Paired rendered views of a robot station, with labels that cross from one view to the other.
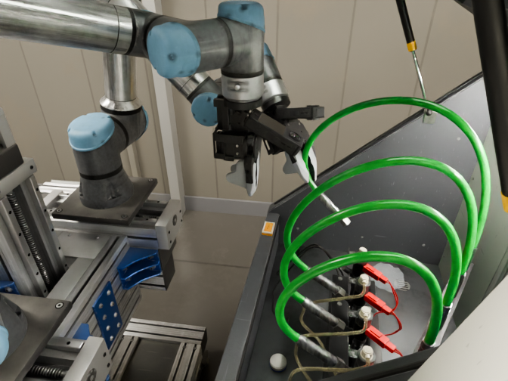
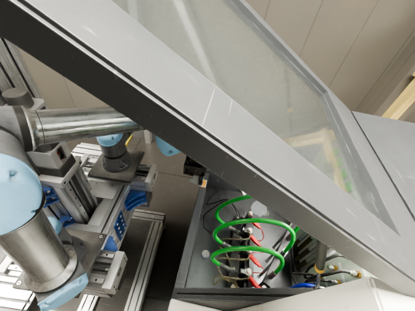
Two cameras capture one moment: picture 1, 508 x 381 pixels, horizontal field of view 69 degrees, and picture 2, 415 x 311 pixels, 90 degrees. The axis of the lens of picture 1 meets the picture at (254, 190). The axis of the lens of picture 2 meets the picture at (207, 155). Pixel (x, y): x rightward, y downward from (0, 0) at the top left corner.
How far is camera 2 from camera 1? 0.32 m
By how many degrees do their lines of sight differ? 14
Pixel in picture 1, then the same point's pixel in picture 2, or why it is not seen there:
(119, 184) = (125, 160)
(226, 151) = (189, 171)
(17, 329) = (83, 253)
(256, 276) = (197, 213)
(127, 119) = not seen: hidden behind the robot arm
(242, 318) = (190, 237)
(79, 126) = not seen: hidden behind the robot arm
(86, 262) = (108, 202)
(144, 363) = (133, 231)
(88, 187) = (108, 162)
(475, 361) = not seen: outside the picture
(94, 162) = (112, 151)
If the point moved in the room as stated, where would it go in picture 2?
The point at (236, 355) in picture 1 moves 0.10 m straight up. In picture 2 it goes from (188, 258) to (189, 249)
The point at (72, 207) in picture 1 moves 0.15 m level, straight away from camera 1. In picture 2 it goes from (99, 171) to (92, 152)
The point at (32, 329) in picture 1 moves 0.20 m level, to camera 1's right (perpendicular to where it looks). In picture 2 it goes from (88, 250) to (142, 251)
